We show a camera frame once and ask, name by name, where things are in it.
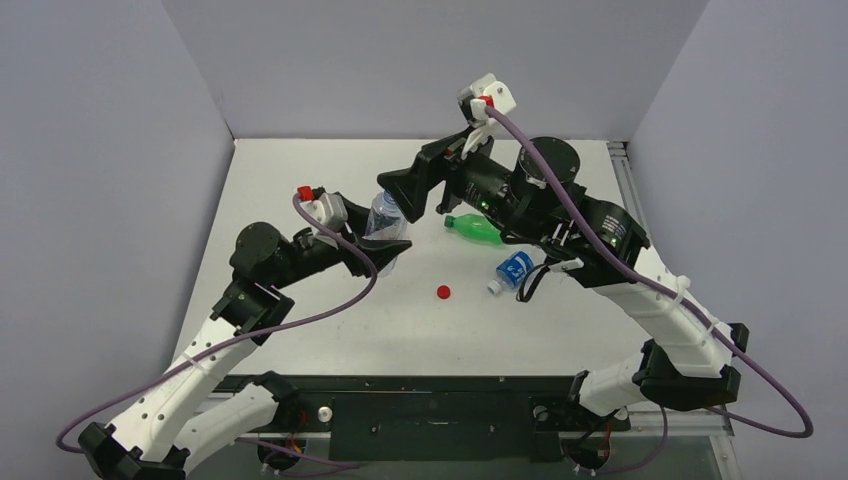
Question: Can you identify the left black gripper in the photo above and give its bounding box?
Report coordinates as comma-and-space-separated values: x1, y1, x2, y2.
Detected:
271, 195, 411, 290

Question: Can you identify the clear bluish bottle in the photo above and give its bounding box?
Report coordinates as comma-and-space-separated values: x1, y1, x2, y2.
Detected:
364, 190, 408, 240

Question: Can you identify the green plastic bottle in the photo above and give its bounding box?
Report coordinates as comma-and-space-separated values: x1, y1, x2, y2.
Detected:
443, 213, 504, 248

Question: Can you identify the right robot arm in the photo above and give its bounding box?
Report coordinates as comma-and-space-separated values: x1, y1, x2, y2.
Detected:
377, 133, 748, 427

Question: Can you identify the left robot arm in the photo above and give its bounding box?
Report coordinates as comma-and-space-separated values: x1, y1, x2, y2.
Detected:
78, 188, 411, 479

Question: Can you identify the blue label small bottle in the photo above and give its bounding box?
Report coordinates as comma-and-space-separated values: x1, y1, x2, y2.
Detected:
486, 250, 535, 296

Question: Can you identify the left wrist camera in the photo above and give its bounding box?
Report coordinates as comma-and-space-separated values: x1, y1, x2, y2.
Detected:
297, 186, 348, 235

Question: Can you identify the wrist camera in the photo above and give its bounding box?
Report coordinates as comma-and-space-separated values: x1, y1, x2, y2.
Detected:
457, 73, 516, 159
297, 186, 348, 235

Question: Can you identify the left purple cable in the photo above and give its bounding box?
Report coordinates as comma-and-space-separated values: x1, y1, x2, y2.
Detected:
56, 195, 379, 472

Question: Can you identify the purple cable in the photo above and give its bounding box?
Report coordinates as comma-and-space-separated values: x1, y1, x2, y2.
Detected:
56, 195, 379, 472
483, 105, 815, 440

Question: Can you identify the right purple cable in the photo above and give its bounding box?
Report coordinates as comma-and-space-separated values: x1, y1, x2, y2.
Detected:
483, 105, 815, 440

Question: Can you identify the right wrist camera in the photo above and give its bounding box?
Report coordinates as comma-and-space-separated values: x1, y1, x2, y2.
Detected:
457, 73, 516, 159

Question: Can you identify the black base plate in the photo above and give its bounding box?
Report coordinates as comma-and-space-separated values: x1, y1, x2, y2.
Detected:
218, 374, 631, 465

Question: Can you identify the aluminium frame rail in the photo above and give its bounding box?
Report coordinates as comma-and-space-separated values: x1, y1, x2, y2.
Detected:
606, 140, 743, 480

